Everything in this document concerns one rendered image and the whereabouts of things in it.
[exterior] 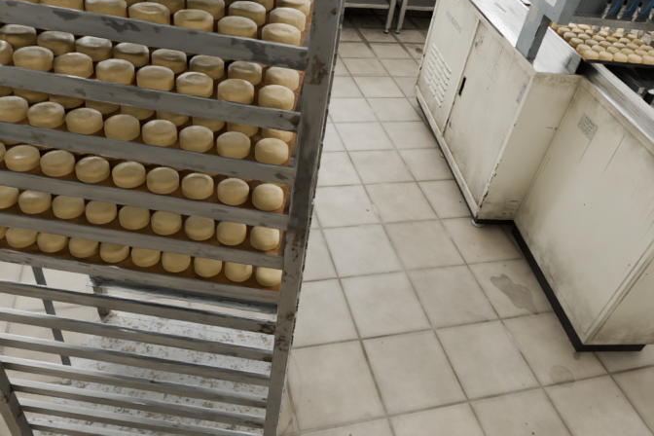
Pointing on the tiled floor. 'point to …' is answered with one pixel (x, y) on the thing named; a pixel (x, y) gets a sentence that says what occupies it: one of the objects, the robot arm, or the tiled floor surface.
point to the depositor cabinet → (490, 98)
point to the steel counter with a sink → (426, 0)
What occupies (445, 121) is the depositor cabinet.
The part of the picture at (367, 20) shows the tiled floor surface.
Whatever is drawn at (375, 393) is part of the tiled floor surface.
